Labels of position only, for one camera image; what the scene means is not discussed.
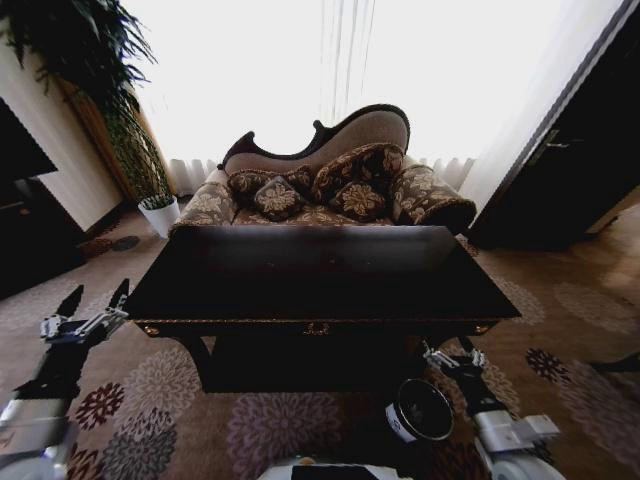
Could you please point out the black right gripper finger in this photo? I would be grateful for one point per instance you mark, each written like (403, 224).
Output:
(474, 356)
(440, 359)

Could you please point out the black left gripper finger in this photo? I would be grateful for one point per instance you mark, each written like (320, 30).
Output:
(64, 312)
(114, 307)

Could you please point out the black trash bin white rim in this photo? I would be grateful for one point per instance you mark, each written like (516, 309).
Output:
(422, 412)

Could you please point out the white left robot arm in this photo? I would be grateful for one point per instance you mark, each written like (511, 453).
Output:
(30, 435)

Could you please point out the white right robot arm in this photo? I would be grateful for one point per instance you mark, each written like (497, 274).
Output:
(510, 435)

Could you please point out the dark low cabinet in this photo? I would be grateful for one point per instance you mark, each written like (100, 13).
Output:
(30, 240)

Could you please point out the white plant pot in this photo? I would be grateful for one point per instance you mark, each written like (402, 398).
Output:
(161, 217)

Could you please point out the dark wooden table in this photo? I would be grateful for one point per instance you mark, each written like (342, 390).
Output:
(320, 280)

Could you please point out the white robot front shell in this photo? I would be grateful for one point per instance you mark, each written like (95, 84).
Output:
(325, 472)

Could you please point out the dark flat screen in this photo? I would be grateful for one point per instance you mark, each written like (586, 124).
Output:
(20, 145)

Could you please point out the floral patterned rug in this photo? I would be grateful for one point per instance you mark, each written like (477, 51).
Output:
(280, 430)

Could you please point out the small dark floral cushion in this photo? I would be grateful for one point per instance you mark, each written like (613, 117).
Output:
(359, 200)

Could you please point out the long floral bolster cushion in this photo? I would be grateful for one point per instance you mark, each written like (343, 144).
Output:
(245, 182)

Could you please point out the small square floral cushion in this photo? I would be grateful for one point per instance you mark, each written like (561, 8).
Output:
(279, 199)

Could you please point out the large floral cushion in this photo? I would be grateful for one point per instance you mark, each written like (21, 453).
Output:
(360, 162)

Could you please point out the dark wooden door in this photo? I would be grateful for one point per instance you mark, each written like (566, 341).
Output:
(575, 150)

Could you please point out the tall green plant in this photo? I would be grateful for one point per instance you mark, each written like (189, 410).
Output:
(90, 55)

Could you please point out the white sheer curtain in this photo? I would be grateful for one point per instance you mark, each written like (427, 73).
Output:
(250, 75)

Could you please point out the floral chaise sofa dark frame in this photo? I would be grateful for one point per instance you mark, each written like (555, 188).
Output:
(350, 135)

